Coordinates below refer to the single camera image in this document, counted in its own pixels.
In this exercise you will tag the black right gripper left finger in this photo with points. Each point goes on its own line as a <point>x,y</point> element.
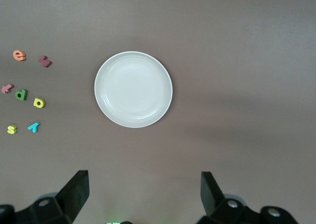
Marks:
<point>74,196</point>

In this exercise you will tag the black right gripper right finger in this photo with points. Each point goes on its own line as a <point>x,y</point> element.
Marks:
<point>212,196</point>

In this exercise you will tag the teal letter y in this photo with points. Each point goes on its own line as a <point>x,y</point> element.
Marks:
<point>34,127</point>

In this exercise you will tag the yellow letter b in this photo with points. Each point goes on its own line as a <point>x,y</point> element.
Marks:
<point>42,103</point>

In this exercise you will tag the green letter p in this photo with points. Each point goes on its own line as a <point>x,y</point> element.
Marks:
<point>24,94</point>

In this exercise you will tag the yellow letter s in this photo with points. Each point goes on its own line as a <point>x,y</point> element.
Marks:
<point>11,129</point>

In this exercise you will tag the beige round plate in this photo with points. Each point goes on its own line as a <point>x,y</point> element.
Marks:
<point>133,90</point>

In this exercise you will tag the pink letter t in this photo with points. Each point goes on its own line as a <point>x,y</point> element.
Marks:
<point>7,88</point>

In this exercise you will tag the dark red letter s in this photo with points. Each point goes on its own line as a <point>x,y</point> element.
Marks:
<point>45,62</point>

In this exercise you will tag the orange letter e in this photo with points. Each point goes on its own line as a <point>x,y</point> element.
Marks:
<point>15,55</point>

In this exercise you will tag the brown table cover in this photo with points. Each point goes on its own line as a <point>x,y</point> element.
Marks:
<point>222,36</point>

